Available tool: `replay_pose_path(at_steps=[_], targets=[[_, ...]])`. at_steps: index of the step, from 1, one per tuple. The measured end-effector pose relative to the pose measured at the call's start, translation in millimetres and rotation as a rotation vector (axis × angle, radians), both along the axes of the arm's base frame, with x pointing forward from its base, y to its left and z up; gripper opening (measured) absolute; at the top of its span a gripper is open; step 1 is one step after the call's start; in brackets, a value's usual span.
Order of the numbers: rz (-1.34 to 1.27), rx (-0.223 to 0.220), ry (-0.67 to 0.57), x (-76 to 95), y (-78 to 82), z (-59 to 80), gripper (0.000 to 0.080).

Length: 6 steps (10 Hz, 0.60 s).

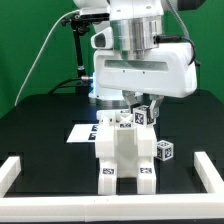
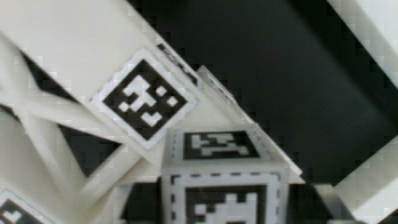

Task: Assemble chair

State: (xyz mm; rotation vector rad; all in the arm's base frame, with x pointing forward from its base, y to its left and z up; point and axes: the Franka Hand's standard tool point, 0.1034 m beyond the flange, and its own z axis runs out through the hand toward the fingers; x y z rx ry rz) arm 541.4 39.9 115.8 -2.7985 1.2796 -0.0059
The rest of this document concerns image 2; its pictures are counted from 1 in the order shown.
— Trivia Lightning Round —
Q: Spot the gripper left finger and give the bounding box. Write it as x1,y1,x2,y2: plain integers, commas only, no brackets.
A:
88,176,166,224

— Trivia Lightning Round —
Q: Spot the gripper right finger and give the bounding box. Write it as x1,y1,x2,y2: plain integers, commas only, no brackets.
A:
290,184,367,224

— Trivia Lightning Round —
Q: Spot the white small chair part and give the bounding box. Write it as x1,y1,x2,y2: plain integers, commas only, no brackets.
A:
163,127,290,224

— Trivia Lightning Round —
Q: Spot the white chair back frame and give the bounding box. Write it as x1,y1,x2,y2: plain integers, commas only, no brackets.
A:
0,0,301,224

